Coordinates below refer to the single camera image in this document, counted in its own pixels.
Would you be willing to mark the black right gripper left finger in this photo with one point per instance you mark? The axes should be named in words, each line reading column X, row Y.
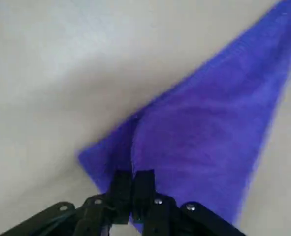
column 120, row 191

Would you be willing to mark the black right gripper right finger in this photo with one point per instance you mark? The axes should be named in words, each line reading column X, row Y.
column 145, row 191

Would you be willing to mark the purple towel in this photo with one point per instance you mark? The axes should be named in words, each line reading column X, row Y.
column 197, row 135

